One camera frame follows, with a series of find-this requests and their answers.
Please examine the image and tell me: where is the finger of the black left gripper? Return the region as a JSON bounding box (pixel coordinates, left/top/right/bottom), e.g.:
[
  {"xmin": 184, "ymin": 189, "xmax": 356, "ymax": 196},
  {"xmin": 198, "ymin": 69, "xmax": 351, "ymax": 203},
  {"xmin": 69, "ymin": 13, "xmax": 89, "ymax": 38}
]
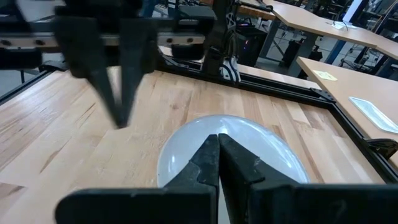
[
  {"xmin": 54, "ymin": 17, "xmax": 125, "ymax": 129},
  {"xmin": 119, "ymin": 18, "xmax": 159, "ymax": 129}
]

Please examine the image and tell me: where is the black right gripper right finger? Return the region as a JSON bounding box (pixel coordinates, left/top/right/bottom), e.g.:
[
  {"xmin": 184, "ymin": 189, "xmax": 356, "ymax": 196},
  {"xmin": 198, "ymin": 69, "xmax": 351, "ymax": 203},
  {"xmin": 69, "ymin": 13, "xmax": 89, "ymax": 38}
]
[{"xmin": 218, "ymin": 133, "xmax": 398, "ymax": 224}]

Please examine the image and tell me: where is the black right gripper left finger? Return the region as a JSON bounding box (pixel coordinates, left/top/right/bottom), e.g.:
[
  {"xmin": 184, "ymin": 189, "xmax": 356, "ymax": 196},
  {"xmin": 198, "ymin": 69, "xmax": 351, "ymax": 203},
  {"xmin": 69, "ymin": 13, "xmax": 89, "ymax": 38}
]
[{"xmin": 55, "ymin": 133, "xmax": 220, "ymax": 224}]

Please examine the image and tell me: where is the black computer tower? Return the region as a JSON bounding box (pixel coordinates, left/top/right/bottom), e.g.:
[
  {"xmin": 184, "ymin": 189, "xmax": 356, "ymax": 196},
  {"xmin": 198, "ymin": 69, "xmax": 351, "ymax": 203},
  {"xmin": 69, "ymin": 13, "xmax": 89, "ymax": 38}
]
[{"xmin": 235, "ymin": 26, "xmax": 269, "ymax": 68}]

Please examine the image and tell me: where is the white rectangular card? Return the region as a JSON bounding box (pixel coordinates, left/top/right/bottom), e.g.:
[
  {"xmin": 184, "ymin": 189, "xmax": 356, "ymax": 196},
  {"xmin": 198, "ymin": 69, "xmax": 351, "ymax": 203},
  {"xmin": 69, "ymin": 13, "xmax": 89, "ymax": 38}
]
[{"xmin": 348, "ymin": 96, "xmax": 398, "ymax": 134}]

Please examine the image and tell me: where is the beige desk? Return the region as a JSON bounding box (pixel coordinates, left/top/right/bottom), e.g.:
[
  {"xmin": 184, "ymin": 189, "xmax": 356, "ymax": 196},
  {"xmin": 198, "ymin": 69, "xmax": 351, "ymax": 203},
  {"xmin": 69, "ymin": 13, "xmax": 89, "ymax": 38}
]
[
  {"xmin": 296, "ymin": 57, "xmax": 398, "ymax": 171},
  {"xmin": 238, "ymin": 0, "xmax": 398, "ymax": 62}
]

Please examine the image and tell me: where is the yellow sticky note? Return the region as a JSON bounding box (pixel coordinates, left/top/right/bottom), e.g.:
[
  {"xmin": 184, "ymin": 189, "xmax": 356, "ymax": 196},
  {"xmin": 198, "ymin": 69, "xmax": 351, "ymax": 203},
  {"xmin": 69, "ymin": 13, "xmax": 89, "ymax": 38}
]
[{"xmin": 312, "ymin": 70, "xmax": 338, "ymax": 82}]

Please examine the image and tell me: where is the black aluminium table frame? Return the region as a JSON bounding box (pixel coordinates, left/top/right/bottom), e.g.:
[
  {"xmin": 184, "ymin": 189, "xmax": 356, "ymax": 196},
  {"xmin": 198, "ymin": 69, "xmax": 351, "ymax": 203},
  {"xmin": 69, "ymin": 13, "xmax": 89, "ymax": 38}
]
[{"xmin": 0, "ymin": 57, "xmax": 398, "ymax": 184}]

